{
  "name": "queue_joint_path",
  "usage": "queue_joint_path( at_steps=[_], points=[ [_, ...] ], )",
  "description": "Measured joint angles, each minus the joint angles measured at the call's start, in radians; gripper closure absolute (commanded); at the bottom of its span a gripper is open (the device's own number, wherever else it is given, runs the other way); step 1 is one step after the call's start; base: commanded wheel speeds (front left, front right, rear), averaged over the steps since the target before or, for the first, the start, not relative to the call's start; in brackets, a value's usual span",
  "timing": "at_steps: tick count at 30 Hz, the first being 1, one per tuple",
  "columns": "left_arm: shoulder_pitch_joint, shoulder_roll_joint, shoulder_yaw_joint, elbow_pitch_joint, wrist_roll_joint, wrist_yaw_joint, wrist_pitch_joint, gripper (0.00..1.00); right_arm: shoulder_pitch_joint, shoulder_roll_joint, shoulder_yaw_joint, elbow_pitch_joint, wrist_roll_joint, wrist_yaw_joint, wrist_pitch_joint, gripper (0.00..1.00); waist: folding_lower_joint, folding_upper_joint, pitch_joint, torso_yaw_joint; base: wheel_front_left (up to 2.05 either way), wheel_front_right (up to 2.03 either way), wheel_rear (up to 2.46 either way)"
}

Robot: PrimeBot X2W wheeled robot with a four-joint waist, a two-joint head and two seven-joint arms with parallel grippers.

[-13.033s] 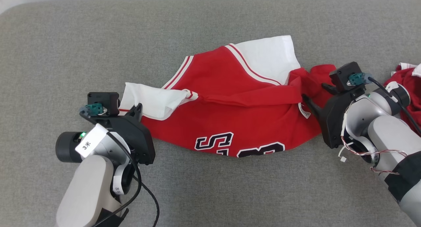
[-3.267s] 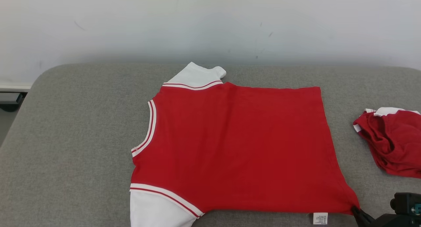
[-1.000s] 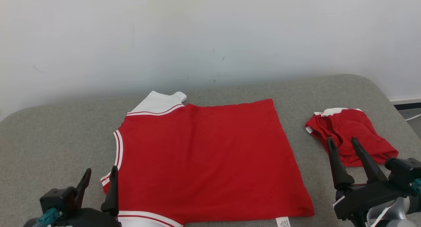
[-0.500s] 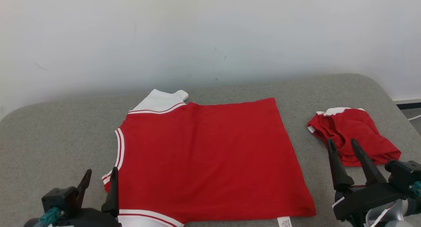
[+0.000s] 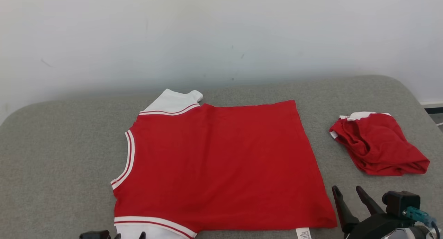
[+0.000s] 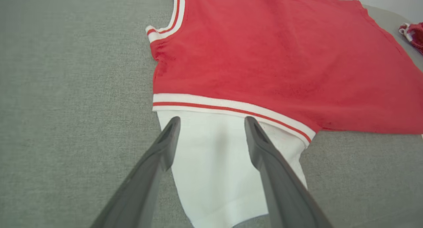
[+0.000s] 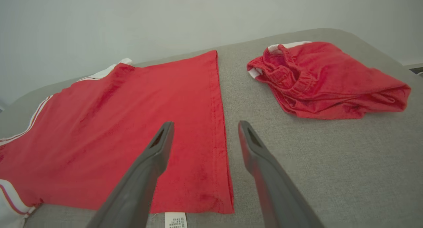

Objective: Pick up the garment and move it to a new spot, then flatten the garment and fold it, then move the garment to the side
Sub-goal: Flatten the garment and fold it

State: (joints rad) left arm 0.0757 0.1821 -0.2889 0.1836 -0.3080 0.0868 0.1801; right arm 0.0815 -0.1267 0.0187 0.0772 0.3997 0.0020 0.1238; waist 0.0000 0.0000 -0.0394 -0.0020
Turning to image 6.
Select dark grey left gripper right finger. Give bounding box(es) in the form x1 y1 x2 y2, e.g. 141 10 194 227
244 116 332 228

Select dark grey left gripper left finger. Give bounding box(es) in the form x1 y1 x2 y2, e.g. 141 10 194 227
90 116 181 228

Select red t-shirt with white sleeves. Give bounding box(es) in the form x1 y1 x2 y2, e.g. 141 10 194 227
145 0 423 228

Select red shorts with white stripe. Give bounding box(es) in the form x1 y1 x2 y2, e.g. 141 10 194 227
398 22 423 55

